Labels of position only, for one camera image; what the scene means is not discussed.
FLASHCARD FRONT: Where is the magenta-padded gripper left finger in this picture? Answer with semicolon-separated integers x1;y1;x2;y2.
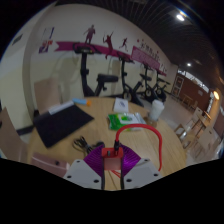
63;143;107;191

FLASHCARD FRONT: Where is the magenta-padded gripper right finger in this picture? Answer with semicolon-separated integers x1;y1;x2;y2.
119;143;163;191

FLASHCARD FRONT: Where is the red charger block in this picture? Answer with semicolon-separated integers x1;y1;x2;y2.
101;147;125;172

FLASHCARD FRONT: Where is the red charging cable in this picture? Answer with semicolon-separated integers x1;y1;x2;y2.
111;123;164;179

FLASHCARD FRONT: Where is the green wet wipes pack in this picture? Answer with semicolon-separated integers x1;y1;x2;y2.
107;112;147;132

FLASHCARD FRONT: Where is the round brown coaster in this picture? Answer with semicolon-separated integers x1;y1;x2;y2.
145;118;158;128

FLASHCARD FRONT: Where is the pink power strip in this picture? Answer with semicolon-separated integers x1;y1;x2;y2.
31;152;73;178

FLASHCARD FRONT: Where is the black mouse pad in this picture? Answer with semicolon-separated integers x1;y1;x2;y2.
32;104;95;149

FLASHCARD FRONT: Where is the white tissue pack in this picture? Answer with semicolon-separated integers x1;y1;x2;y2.
112;97;130;114

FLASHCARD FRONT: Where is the blue and orange marker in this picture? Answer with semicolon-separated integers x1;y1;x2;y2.
72;97;92;107

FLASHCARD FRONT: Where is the white flat strip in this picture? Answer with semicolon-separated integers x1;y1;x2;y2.
48;100;76;116

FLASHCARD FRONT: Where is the black exercise bike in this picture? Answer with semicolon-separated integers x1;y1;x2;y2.
116;51;146;108
139;61;161;104
153;68;172;103
72;42;120;98

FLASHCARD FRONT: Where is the group of wooden tables and chairs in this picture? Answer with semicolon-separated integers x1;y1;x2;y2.
173;106;221;158

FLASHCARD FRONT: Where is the group of ceiling lights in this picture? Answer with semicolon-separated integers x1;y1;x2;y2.
175;11;194;68

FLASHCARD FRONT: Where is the black cable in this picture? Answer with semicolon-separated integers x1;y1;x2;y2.
73;135;106;155

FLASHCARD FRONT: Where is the magenta sports wall mural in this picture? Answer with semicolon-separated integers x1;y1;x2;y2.
54;24;168;78

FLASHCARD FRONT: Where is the group of wall posters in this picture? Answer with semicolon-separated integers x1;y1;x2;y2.
38;27;55;54

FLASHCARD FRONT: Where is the grey wall vent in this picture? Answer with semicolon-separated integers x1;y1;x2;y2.
11;33;24;46

